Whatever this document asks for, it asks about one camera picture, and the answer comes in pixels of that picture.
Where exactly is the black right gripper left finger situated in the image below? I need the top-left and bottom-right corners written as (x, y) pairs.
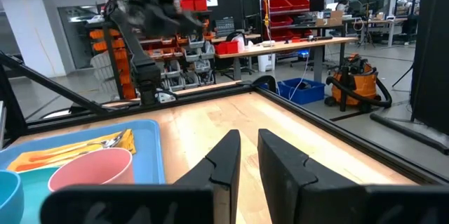
top-left (173, 129), bottom-right (242, 224)

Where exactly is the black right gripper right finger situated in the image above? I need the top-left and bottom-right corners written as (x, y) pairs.
top-left (257, 128), bottom-right (368, 224)

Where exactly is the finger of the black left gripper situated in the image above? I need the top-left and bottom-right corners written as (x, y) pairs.
top-left (175, 8), bottom-right (206, 36)

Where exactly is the orange-handled metal spoon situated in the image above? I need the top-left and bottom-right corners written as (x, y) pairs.
top-left (25, 129), bottom-right (128, 164)

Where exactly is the pink cup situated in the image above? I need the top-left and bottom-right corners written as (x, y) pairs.
top-left (47, 147), bottom-right (135, 193)

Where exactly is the yellow cloth napkin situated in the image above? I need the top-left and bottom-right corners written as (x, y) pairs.
top-left (6, 128), bottom-right (138, 173)

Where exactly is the orange-handled metal fork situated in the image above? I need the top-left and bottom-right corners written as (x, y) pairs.
top-left (16, 148), bottom-right (107, 171)

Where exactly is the green plate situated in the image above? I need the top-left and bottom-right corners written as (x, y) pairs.
top-left (16, 165), bottom-right (62, 224)

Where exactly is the blue bowl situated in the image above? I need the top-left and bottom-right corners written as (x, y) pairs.
top-left (0, 169), bottom-right (25, 224)

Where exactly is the blue plastic tray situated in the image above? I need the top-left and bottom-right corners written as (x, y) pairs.
top-left (0, 118), bottom-right (167, 197)

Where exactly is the red storage bin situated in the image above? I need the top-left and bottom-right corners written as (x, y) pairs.
top-left (214, 40), bottom-right (240, 55)
top-left (180, 0), bottom-right (209, 12)

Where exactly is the grey parts bin rack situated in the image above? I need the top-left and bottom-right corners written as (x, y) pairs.
top-left (140, 34), bottom-right (217, 93)

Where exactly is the black office chair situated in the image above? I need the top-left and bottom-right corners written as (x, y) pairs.
top-left (224, 31), bottom-right (255, 76)

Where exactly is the orange parts bin rack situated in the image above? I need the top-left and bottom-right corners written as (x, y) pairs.
top-left (88, 27), bottom-right (138, 100)

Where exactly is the blue storage bin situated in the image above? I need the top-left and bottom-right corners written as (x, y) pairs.
top-left (276, 77), bottom-right (327, 106)

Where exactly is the white plastic container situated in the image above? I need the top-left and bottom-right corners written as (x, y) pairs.
top-left (257, 53), bottom-right (276, 73)

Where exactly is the wooden workbench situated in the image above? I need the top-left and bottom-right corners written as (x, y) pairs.
top-left (214, 36), bottom-right (359, 83)

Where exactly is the metal rack with red bins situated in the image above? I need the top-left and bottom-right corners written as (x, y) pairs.
top-left (259, 0), bottom-right (315, 43)

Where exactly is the orange shop vacuum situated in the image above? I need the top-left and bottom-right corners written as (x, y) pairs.
top-left (323, 53), bottom-right (394, 113)

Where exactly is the black computer monitor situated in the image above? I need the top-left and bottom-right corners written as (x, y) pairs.
top-left (309, 0), bottom-right (326, 13)

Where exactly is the black vacuum tube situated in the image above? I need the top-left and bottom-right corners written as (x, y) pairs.
top-left (369, 112), bottom-right (449, 156)

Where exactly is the cardboard box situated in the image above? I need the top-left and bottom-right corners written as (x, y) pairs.
top-left (315, 9), bottom-right (345, 27)

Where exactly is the black partition screen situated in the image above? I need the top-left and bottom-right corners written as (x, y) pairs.
top-left (410, 0), bottom-right (449, 136)

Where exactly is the white loose cable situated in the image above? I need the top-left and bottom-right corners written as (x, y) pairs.
top-left (287, 54), bottom-right (310, 103)

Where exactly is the black cell frame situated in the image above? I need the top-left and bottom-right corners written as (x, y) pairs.
top-left (373, 0), bottom-right (424, 48)

